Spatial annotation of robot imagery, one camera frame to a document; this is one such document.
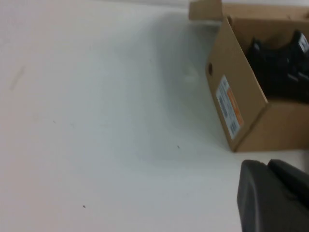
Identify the brown cardboard shoe box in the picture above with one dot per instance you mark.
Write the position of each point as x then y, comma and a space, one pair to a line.
243, 79

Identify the black knit sneaker white stripes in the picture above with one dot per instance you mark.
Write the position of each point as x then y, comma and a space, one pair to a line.
277, 67

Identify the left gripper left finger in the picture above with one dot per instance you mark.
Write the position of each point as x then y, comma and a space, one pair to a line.
265, 207

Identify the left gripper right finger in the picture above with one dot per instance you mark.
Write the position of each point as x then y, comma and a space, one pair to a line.
292, 178

